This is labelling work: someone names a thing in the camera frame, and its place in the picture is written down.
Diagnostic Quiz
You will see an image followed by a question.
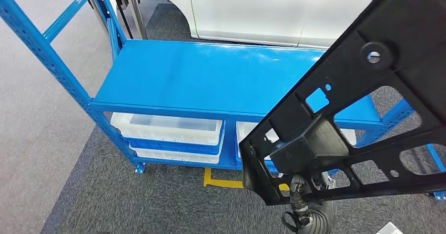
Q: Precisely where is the blue metal shelf rack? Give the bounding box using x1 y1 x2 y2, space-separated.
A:
0 0 446 202

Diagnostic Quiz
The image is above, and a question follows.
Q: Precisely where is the white car body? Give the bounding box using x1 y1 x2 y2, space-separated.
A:
101 0 391 49

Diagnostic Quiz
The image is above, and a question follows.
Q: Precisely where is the grey metal pole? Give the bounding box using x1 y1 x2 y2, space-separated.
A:
121 0 149 40

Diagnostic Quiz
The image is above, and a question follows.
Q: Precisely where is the yellow floor tape mark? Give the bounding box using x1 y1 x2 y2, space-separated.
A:
203 168 290 192

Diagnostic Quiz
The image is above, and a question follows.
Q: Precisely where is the black plastic frame part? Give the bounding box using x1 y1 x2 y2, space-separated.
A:
238 0 446 207

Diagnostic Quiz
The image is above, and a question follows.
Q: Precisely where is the white plastic bin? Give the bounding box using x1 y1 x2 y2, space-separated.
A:
130 145 224 165
110 112 224 146
236 121 357 160

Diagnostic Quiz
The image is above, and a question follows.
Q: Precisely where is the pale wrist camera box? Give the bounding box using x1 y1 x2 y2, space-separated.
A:
376 222 405 234

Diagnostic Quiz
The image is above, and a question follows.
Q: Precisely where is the thin black rod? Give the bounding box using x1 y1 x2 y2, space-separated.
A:
107 0 134 40

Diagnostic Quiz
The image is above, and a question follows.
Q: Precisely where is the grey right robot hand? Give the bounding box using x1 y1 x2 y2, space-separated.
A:
270 118 350 176

